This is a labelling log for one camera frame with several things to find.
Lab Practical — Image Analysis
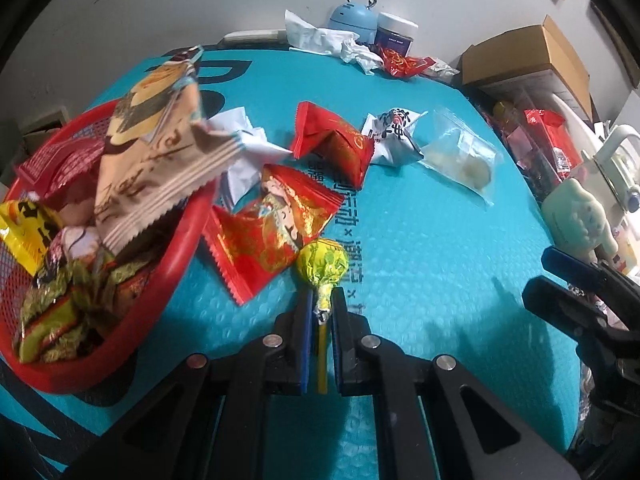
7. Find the beige large snack bag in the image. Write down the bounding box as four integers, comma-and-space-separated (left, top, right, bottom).
93, 46, 245, 255

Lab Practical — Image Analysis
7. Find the green brown snack bag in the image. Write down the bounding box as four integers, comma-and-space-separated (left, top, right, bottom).
14, 248, 157, 364

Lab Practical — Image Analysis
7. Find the white crumpled tissue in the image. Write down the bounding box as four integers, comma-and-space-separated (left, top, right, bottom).
284, 10, 383, 75

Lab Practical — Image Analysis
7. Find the red mesh basket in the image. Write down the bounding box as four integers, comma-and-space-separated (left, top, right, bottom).
0, 98, 219, 395

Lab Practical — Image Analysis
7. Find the yellow snack packet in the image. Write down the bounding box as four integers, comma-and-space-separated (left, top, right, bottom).
1, 200, 64, 276

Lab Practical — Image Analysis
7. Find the teal foam mat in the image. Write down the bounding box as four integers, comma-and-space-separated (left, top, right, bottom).
1, 50, 579, 478

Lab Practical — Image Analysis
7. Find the red cartoon snack packet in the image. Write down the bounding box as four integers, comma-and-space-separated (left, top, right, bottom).
203, 164, 345, 306

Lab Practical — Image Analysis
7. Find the white cartoon kettle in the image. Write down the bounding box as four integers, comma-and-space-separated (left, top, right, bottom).
541, 125, 639, 275

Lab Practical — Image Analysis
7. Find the clear zip bag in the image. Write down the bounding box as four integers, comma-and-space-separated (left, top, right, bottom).
420, 107, 503, 206

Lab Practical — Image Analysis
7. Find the white crumpled wrapper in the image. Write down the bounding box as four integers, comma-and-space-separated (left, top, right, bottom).
208, 106, 292, 210

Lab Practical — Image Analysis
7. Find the white black snack packet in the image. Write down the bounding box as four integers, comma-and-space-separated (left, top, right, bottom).
361, 107, 426, 167

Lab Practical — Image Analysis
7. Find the red candy packet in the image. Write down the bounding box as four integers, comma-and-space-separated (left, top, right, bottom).
290, 101, 374, 190

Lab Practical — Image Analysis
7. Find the blue deer humidifier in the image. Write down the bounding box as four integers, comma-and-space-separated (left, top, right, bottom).
328, 0, 378, 44

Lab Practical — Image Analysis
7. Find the yellow green lollipop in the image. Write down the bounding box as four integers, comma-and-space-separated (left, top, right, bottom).
295, 238, 349, 394

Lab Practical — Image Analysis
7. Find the small white wrapper at back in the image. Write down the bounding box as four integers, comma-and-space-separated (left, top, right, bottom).
421, 56, 460, 84

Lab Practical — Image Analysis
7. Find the red wrapper at back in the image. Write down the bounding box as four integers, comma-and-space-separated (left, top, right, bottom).
376, 46, 436, 79

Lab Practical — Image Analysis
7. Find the red snack pack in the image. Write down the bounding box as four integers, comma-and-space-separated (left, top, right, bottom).
524, 108, 582, 180

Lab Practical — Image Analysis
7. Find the cardboard box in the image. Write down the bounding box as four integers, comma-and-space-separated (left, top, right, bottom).
460, 16, 593, 122

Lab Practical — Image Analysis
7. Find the white lid dark jar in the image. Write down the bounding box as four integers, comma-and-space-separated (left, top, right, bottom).
374, 12, 419, 56

